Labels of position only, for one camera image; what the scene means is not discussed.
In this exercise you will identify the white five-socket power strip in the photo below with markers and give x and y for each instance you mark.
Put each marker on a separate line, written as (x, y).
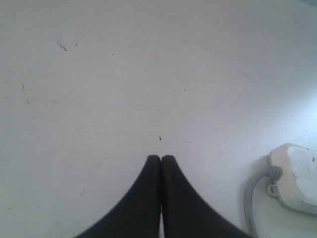
(296, 189)

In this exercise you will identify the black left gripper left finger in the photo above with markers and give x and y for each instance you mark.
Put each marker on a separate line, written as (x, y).
(137, 214)

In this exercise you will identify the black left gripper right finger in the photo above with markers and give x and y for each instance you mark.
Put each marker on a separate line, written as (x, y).
(185, 214)

